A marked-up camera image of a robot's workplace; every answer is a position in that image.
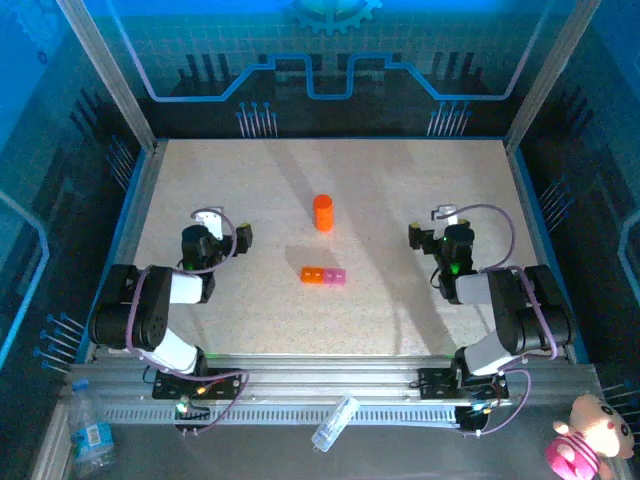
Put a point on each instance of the orange pill organizer box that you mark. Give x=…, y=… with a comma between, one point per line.
x=312, y=276

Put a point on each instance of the orange pill bottle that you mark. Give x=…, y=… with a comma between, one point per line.
x=323, y=215

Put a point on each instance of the pink pill organizer box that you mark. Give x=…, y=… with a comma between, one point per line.
x=335, y=277

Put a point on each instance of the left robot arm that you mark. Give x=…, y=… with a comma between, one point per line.
x=150, y=320

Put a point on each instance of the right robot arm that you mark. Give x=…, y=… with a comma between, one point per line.
x=530, y=320

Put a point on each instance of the black connector board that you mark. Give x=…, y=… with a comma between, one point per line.
x=197, y=411
x=472, y=422

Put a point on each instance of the small clear plastic tube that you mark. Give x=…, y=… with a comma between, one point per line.
x=334, y=425

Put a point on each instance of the clear plastic water bottle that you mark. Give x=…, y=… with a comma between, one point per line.
x=90, y=435

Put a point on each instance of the pink plush toy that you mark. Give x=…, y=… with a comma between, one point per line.
x=595, y=435

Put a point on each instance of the grey aluminium beam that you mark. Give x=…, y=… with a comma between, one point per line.
x=50, y=450

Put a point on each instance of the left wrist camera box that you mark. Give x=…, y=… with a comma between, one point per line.
x=212, y=225

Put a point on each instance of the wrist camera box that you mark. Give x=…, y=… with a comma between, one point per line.
x=447, y=212
x=212, y=225

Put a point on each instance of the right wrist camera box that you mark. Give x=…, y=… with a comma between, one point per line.
x=447, y=212

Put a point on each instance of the aluminium side rail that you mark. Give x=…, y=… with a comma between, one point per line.
x=141, y=200

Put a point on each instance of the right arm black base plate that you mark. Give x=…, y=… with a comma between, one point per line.
x=432, y=385

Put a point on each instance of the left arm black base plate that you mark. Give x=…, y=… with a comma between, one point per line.
x=225, y=387

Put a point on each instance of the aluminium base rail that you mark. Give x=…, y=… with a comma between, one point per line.
x=325, y=372

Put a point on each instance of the aluminium frame post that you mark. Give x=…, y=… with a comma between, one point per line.
x=107, y=75
x=550, y=75

